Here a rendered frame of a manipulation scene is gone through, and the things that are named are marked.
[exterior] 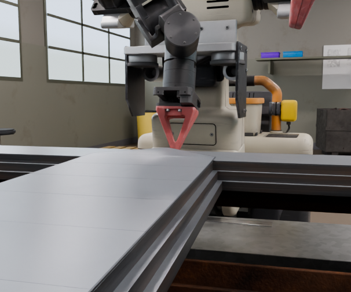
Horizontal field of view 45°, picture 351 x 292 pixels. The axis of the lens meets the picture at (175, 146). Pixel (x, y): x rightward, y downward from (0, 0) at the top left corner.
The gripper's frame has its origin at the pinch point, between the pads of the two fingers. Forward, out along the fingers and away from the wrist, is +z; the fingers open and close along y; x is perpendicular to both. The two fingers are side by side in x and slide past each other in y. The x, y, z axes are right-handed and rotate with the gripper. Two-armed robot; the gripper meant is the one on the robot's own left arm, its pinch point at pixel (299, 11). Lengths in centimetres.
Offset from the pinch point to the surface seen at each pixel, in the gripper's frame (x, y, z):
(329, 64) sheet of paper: 747, 78, -89
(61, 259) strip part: -6.0, -8.2, 15.5
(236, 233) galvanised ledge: 52, 0, 30
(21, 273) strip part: -8.0, -9.2, 15.7
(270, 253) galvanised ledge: 43, 6, 28
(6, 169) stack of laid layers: 28.3, -33.6, 23.0
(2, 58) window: 421, -311, 25
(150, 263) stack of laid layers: -2.2, -4.4, 15.8
